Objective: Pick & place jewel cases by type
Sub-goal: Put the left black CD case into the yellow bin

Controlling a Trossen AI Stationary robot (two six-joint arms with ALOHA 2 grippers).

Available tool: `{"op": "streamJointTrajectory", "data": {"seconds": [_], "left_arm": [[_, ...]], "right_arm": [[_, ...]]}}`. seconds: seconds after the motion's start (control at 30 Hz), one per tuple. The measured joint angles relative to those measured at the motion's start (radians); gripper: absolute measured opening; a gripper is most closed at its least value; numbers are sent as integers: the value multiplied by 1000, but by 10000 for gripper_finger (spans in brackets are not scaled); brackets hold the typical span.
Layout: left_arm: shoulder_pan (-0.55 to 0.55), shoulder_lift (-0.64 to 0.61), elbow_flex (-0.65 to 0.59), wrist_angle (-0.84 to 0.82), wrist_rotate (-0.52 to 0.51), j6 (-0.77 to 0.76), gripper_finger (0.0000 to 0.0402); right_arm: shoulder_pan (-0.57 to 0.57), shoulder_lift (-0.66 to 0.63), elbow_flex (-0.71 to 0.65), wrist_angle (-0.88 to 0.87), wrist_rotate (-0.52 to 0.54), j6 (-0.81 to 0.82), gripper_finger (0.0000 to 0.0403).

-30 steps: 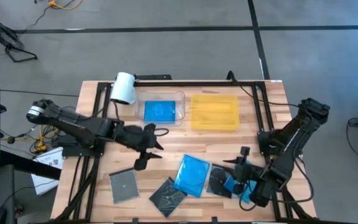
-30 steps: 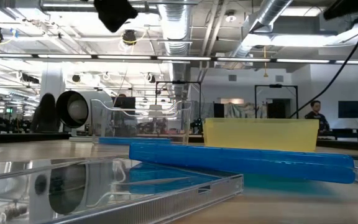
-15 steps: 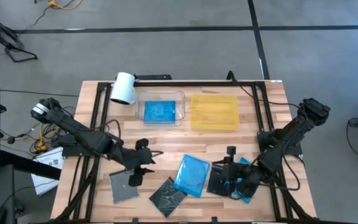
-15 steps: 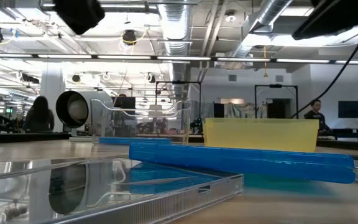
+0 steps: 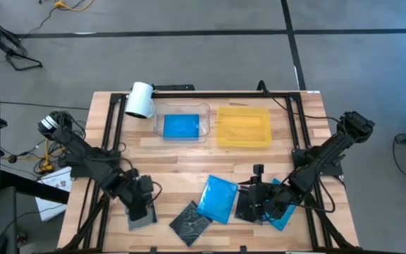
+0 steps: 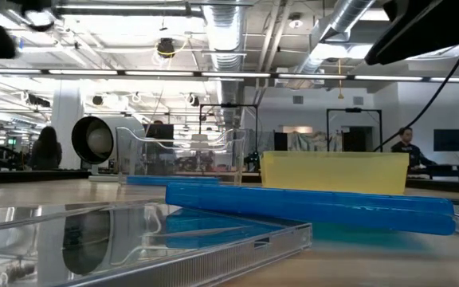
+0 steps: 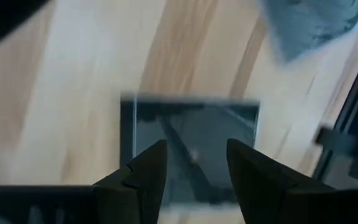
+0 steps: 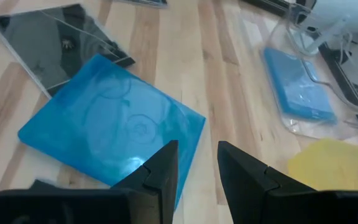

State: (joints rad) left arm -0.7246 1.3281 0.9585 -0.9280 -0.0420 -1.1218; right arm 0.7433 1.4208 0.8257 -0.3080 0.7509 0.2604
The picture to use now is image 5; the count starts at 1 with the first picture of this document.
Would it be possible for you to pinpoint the yellow floor cable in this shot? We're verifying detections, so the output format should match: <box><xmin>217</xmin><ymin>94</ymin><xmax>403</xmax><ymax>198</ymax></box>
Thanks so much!
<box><xmin>54</xmin><ymin>0</ymin><xmax>95</xmax><ymax>12</ymax></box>

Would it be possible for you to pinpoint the white cylindrical spotlight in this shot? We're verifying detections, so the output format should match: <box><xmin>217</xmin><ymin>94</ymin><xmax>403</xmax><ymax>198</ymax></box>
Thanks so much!
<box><xmin>124</xmin><ymin>81</ymin><xmax>156</xmax><ymax>120</ymax></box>

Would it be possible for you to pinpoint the blue plastic disc case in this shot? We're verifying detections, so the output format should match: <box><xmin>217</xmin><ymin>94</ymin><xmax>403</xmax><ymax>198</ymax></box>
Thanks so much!
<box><xmin>259</xmin><ymin>178</ymin><xmax>297</xmax><ymax>232</ymax></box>
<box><xmin>162</xmin><ymin>113</ymin><xmax>201</xmax><ymax>142</ymax></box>
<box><xmin>196</xmin><ymin>174</ymin><xmax>239</xmax><ymax>225</ymax></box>

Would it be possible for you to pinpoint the black clear jewel case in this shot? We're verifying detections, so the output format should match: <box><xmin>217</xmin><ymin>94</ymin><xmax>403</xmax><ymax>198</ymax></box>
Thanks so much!
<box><xmin>168</xmin><ymin>200</ymin><xmax>214</xmax><ymax>248</ymax></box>
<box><xmin>123</xmin><ymin>202</ymin><xmax>159</xmax><ymax>232</ymax></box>
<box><xmin>234</xmin><ymin>185</ymin><xmax>266</xmax><ymax>226</ymax></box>

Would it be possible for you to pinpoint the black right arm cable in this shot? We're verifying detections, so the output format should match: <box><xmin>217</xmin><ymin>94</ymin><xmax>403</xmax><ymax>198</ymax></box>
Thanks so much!
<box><xmin>257</xmin><ymin>80</ymin><xmax>345</xmax><ymax>124</ymax></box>

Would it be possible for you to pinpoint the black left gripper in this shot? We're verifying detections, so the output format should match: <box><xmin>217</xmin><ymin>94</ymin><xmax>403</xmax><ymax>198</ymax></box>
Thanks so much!
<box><xmin>116</xmin><ymin>168</ymin><xmax>154</xmax><ymax>222</ymax></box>

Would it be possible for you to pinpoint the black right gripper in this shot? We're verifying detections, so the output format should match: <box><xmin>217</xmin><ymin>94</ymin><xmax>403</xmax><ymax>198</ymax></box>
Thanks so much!
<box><xmin>237</xmin><ymin>164</ymin><xmax>295</xmax><ymax>225</ymax></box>

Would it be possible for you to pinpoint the yellow arm base cable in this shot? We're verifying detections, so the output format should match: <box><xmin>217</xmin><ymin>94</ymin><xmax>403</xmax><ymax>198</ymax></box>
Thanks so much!
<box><xmin>37</xmin><ymin>139</ymin><xmax>66</xmax><ymax>174</ymax></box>

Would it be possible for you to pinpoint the clear plastic bin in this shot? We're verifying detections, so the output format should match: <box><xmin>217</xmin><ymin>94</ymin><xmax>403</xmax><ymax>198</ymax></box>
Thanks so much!
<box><xmin>152</xmin><ymin>102</ymin><xmax>212</xmax><ymax>144</ymax></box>

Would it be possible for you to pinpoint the black aluminium table frame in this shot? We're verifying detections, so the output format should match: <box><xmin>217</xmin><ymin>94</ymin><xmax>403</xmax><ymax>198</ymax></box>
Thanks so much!
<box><xmin>60</xmin><ymin>90</ymin><xmax>362</xmax><ymax>253</ymax></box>

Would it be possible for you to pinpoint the yellow plastic bin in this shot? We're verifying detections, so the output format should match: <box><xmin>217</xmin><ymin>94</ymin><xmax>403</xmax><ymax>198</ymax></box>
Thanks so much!
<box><xmin>215</xmin><ymin>106</ymin><xmax>273</xmax><ymax>149</ymax></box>

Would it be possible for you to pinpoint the white printed cardboard box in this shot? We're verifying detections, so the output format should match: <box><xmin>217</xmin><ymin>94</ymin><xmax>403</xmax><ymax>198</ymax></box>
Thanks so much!
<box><xmin>35</xmin><ymin>166</ymin><xmax>73</xmax><ymax>222</ymax></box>

